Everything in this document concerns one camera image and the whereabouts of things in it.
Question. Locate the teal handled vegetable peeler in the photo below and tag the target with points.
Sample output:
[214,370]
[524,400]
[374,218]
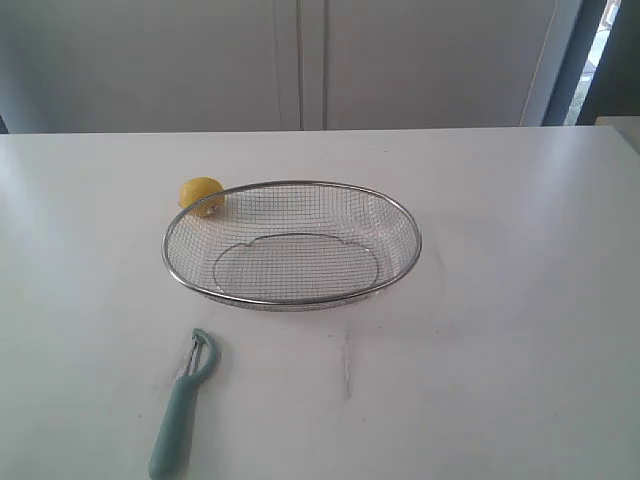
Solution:
[170,455]

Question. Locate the oval wire mesh basket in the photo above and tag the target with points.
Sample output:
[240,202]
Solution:
[291,245]

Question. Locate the yellow lemon with sticker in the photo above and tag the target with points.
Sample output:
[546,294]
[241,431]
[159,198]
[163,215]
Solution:
[195,190]

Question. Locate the white cabinet doors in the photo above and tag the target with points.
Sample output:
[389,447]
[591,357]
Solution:
[165,66]

